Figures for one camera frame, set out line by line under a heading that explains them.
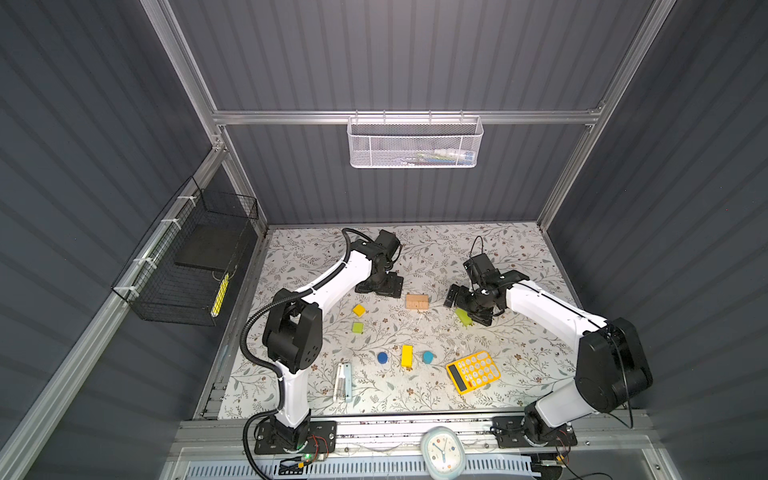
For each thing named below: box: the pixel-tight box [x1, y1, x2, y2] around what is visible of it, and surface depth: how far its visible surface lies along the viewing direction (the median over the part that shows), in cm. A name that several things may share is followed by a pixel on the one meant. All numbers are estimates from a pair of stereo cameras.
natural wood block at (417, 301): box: [405, 295, 429, 309], surface depth 98 cm
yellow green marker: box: [210, 273, 229, 318], surface depth 70 cm
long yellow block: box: [401, 344, 414, 368], surface depth 88 cm
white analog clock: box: [420, 426, 466, 480], surface depth 71 cm
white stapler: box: [333, 363, 352, 403], surface depth 82 cm
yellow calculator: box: [446, 351, 501, 395], surface depth 84 cm
